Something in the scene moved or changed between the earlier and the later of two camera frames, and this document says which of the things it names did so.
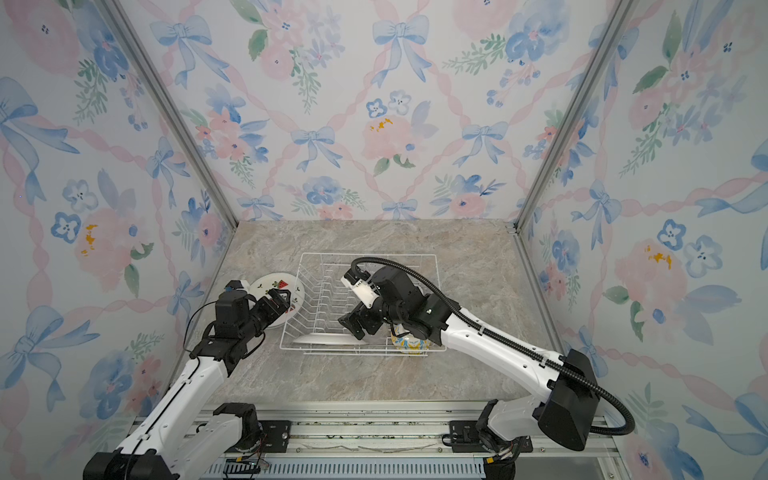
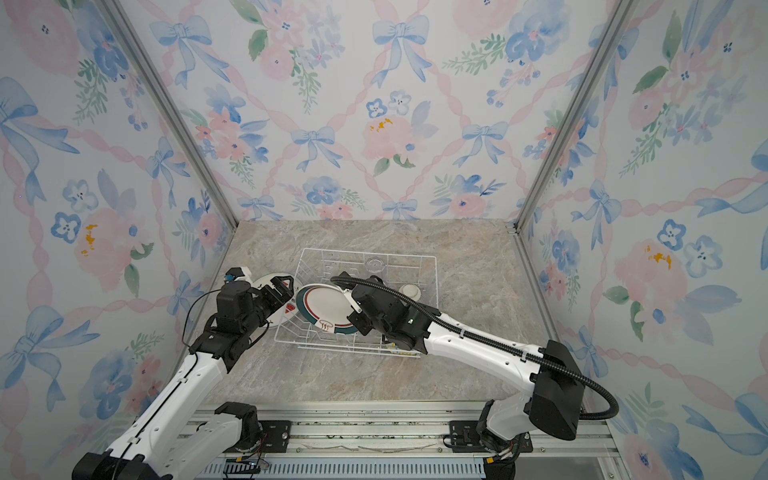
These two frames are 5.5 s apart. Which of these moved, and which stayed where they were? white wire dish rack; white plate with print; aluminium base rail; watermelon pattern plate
Moved: white plate with print
Stayed: watermelon pattern plate; aluminium base rail; white wire dish rack
